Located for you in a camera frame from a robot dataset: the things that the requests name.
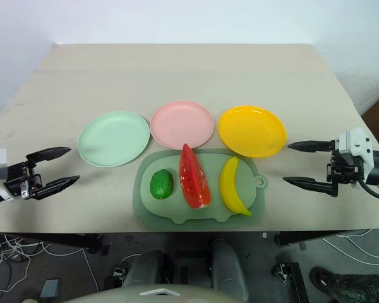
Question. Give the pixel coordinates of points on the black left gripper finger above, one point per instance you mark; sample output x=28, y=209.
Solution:
x=50, y=153
x=58, y=186

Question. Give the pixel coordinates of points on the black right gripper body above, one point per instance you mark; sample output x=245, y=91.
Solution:
x=344, y=170

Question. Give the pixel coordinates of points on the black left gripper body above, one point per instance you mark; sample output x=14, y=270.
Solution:
x=22, y=181

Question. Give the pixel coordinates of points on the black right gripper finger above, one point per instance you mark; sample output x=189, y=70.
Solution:
x=312, y=183
x=312, y=146

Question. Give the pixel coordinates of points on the yellow plate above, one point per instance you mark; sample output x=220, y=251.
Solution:
x=252, y=131

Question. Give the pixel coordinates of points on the light green plate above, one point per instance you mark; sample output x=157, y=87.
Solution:
x=113, y=139

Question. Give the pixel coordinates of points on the pink plate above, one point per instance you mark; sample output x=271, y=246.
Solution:
x=181, y=124

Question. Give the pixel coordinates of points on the yellow banana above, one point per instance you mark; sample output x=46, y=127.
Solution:
x=229, y=186

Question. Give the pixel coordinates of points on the black caster stand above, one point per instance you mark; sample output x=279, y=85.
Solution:
x=292, y=281

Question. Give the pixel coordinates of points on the small grey box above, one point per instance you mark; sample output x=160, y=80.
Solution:
x=50, y=288

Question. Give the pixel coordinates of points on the green avocado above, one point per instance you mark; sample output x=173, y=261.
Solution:
x=161, y=184

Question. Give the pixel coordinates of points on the green silicone mat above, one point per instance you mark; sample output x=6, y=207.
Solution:
x=161, y=211

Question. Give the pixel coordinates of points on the black caster wheel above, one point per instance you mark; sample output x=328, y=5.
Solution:
x=115, y=277

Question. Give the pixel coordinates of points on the dark camouflage shoe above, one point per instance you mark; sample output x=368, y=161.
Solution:
x=350, y=285

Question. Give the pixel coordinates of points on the red watermelon slice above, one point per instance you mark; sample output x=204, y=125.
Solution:
x=194, y=183

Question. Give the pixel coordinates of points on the grey rounded robot leg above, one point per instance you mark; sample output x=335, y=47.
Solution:
x=229, y=268
x=148, y=268

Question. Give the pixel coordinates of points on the pale grey robot chest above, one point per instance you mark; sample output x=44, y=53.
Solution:
x=113, y=296

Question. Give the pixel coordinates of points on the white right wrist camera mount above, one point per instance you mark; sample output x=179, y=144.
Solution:
x=355, y=142

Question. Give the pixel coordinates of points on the black table frame bar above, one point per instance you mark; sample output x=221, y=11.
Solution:
x=309, y=237
x=57, y=240

